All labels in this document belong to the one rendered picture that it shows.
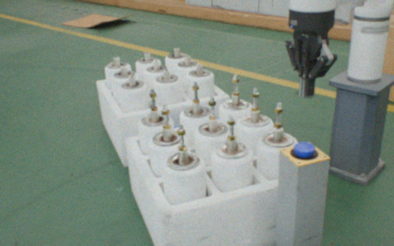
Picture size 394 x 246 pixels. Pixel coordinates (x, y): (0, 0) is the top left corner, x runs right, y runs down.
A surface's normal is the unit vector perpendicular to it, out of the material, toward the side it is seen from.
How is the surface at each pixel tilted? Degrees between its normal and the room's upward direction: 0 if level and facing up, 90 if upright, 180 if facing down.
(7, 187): 0
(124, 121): 90
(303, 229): 90
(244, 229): 90
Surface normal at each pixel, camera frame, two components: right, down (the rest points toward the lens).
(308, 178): 0.34, 0.39
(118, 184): -0.05, -0.90
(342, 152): -0.68, 0.34
